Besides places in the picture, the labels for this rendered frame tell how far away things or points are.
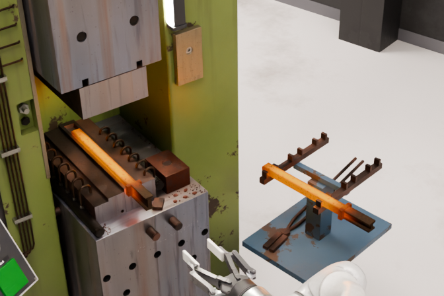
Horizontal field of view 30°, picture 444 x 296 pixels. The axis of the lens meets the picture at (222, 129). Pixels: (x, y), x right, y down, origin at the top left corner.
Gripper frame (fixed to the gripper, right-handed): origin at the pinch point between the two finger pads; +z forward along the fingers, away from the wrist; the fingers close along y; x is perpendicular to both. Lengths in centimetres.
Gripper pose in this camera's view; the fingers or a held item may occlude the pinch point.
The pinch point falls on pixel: (201, 254)
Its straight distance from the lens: 215.6
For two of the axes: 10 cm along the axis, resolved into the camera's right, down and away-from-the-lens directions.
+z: -5.8, -4.3, 6.9
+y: 8.1, -3.3, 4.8
